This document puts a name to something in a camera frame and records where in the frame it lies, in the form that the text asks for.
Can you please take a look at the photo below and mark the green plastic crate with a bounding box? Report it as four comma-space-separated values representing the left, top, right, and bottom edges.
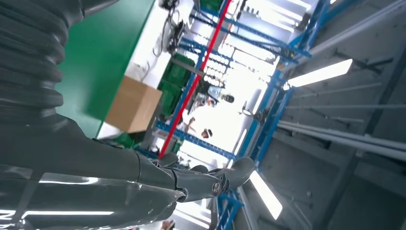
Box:
157, 79, 183, 116
113, 131, 143, 150
165, 53, 196, 88

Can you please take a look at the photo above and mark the brown cardboard box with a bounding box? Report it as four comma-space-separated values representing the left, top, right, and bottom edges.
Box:
104, 75, 163, 134

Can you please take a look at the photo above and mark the blue shelf cart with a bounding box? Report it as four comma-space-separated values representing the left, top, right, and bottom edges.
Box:
155, 0, 337, 230

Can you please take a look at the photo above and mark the background person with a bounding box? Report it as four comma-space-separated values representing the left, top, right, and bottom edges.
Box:
193, 85, 236, 110
180, 115, 214, 140

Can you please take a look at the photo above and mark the white desk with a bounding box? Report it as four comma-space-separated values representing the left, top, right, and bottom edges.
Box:
96, 0, 199, 140

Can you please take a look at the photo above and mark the ceiling light strip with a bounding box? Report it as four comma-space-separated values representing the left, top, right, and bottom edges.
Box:
285, 58, 353, 89
248, 171, 283, 220

